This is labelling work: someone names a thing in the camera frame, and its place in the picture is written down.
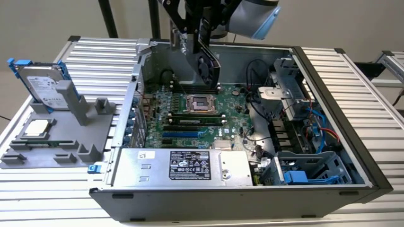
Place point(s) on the silver chipset heatsink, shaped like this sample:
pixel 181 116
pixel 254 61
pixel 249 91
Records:
pixel 223 145

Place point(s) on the blue case latch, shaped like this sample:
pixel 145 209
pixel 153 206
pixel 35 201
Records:
pixel 93 169

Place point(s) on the grey disk bay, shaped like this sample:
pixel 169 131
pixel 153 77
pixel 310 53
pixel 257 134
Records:
pixel 315 158

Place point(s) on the grey parts rack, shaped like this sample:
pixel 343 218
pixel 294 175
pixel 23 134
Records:
pixel 63 132

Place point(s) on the round coin cell battery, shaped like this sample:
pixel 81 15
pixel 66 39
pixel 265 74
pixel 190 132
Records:
pixel 235 92

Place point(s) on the green Dell motherboard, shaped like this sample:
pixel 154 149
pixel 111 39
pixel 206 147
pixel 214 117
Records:
pixel 234 113

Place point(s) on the silver power supply unit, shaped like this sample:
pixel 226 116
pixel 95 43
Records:
pixel 158 172

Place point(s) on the black expansion slot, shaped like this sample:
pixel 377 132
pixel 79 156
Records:
pixel 183 128

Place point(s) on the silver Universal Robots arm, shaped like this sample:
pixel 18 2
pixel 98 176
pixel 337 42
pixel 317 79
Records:
pixel 246 19

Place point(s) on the silver CPU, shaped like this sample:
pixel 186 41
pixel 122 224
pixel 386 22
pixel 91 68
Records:
pixel 38 128

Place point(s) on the CPU socket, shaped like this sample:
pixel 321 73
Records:
pixel 201 103

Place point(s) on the black stand pole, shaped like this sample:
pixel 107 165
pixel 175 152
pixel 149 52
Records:
pixel 109 23
pixel 154 26

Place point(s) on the installed RAM stick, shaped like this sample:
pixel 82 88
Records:
pixel 193 121

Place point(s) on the hard disk in blue carrier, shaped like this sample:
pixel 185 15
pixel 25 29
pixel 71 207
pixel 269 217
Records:
pixel 41 87

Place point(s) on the grey metal drive cage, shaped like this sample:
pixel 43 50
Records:
pixel 286 78

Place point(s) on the Nvidia Quadro graphics card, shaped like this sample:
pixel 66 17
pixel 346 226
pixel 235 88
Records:
pixel 210 71

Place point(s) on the empty blue disk carrier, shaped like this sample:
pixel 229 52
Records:
pixel 295 177

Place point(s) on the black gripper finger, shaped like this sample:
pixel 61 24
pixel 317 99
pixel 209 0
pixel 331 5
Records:
pixel 227 14
pixel 177 16

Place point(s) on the open grey PC case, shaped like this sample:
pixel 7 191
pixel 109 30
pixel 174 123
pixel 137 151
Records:
pixel 221 203

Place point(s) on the blue expansion slot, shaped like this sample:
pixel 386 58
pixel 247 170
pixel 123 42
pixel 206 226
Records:
pixel 182 134

